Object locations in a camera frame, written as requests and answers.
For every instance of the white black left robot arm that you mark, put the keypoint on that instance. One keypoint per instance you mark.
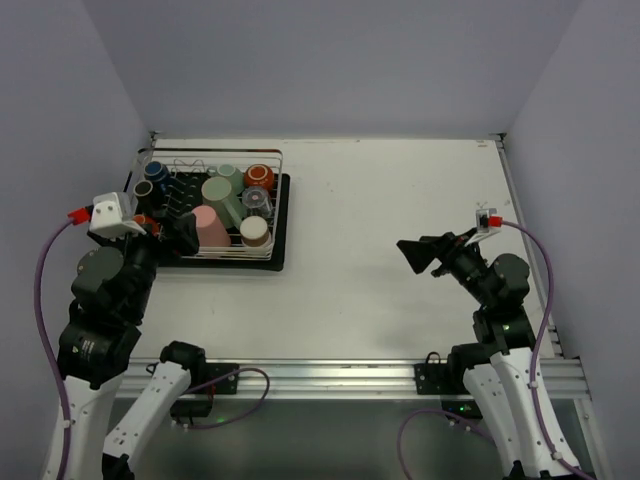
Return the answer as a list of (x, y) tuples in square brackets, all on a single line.
[(110, 294)]

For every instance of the orange mug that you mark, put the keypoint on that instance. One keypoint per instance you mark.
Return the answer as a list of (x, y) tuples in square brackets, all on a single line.
[(147, 223)]

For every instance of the black drip tray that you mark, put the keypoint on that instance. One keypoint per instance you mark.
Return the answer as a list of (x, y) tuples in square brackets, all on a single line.
[(184, 194)]

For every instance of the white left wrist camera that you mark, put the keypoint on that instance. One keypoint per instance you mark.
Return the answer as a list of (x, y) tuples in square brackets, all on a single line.
[(112, 217)]

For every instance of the black controller box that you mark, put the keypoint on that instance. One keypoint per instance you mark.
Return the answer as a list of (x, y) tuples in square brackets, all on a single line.
[(186, 411), (463, 407)]

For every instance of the aluminium front rail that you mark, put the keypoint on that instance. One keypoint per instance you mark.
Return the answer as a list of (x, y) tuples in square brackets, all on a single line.
[(352, 380)]

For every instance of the orange white-ringed cup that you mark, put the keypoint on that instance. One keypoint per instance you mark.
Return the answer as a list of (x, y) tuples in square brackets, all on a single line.
[(259, 175)]

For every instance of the left black controller box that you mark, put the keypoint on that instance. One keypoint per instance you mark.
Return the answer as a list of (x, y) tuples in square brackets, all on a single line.
[(186, 411)]

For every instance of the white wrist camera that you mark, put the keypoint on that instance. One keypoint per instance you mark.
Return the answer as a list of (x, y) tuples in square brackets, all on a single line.
[(112, 217), (488, 224)]

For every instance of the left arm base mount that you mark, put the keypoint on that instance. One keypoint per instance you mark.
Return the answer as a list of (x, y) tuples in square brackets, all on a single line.
[(215, 379)]

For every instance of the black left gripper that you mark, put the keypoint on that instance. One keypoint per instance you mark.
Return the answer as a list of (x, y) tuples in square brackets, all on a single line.
[(163, 235)]

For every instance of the pink plastic cup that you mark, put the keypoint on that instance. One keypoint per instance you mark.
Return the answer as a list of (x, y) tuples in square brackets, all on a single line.
[(210, 227)]

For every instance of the large green mug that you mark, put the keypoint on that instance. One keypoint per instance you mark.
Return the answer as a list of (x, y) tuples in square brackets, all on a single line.
[(218, 193)]

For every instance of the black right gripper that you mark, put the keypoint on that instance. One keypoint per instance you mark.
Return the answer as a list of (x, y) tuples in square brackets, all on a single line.
[(441, 255)]

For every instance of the clear glass cup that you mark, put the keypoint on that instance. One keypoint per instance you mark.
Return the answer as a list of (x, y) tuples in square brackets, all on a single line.
[(258, 202)]

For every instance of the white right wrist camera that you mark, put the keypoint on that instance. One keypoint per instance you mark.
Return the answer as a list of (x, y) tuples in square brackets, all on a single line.
[(488, 224)]

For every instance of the blue cup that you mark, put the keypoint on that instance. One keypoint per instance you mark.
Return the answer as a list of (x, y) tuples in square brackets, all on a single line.
[(158, 174)]

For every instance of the right black controller box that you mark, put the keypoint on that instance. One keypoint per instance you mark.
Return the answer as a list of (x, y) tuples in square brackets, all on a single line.
[(463, 407)]

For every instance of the metal wire dish rack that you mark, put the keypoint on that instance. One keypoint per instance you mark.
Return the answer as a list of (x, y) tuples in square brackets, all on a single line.
[(242, 158)]

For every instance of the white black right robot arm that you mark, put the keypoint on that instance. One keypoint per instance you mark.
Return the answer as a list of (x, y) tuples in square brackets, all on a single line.
[(500, 370)]

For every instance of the aluminium right side rail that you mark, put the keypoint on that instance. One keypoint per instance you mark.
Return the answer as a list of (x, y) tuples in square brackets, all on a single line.
[(551, 337)]

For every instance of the aluminium rail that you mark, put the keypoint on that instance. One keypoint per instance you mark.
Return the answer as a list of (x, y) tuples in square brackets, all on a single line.
[(352, 380), (551, 337)]

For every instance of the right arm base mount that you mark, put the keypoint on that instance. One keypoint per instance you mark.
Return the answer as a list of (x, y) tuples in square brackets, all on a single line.
[(432, 376)]

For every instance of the black cup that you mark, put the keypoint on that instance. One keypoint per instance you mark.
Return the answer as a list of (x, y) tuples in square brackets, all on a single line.
[(149, 197)]

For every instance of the small green cup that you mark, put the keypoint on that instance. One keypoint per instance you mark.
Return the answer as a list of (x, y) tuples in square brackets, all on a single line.
[(231, 173)]

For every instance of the white brown cup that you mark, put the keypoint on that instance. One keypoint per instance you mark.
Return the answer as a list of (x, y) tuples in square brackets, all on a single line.
[(254, 232)]

